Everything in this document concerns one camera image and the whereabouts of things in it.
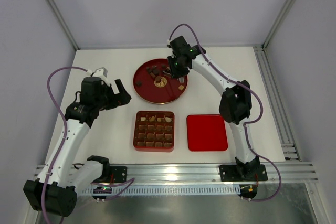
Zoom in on red chocolate box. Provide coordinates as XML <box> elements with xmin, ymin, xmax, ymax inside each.
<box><xmin>133</xmin><ymin>111</ymin><xmax>175</xmax><ymax>152</ymax></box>

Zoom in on red box lid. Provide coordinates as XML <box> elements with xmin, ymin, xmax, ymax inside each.
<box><xmin>186</xmin><ymin>114</ymin><xmax>228</xmax><ymax>152</ymax></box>

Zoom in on metal tongs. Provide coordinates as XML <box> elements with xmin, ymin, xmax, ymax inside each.
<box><xmin>162</xmin><ymin>68</ymin><xmax>185</xmax><ymax>83</ymax></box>

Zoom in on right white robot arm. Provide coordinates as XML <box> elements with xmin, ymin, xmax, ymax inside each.
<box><xmin>167</xmin><ymin>36</ymin><xmax>260</xmax><ymax>181</ymax></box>

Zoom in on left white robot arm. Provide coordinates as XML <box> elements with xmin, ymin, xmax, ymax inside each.
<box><xmin>23</xmin><ymin>77</ymin><xmax>131</xmax><ymax>222</ymax></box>

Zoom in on dark square chocolate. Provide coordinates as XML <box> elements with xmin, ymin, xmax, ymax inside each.
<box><xmin>135</xmin><ymin>81</ymin><xmax>142</xmax><ymax>87</ymax></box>

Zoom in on round brown chocolate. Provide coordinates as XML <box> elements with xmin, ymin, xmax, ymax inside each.
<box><xmin>155</xmin><ymin>76</ymin><xmax>162</xmax><ymax>83</ymax></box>

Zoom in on round red plate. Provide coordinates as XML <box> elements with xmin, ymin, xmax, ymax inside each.
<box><xmin>133</xmin><ymin>58</ymin><xmax>188</xmax><ymax>104</ymax></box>

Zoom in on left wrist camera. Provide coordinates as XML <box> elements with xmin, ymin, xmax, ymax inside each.
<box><xmin>90</xmin><ymin>67</ymin><xmax>108</xmax><ymax>83</ymax></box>

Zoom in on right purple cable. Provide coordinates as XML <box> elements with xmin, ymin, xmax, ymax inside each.
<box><xmin>167</xmin><ymin>24</ymin><xmax>283</xmax><ymax>202</ymax></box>

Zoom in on purple cable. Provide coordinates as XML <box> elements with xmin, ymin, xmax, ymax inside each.
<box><xmin>167</xmin><ymin>24</ymin><xmax>283</xmax><ymax>202</ymax></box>
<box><xmin>41</xmin><ymin>66</ymin><xmax>91</xmax><ymax>224</ymax></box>

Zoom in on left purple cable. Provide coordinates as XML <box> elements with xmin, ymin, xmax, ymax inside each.
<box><xmin>41</xmin><ymin>66</ymin><xmax>91</xmax><ymax>224</ymax></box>

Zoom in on left black mount plate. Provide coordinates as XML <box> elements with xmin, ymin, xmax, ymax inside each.
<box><xmin>109</xmin><ymin>166</ymin><xmax>127</xmax><ymax>184</ymax></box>

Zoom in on black mount plate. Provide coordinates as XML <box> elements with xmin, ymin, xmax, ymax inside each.
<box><xmin>109</xmin><ymin>166</ymin><xmax>127</xmax><ymax>184</ymax></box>
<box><xmin>219</xmin><ymin>165</ymin><xmax>241</xmax><ymax>182</ymax></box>

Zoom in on aluminium rail frame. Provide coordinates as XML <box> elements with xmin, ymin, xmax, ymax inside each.
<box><xmin>78</xmin><ymin>162</ymin><xmax>318</xmax><ymax>199</ymax></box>

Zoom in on right black mount plate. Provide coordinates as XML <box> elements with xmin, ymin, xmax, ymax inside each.
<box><xmin>219</xmin><ymin>165</ymin><xmax>241</xmax><ymax>182</ymax></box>

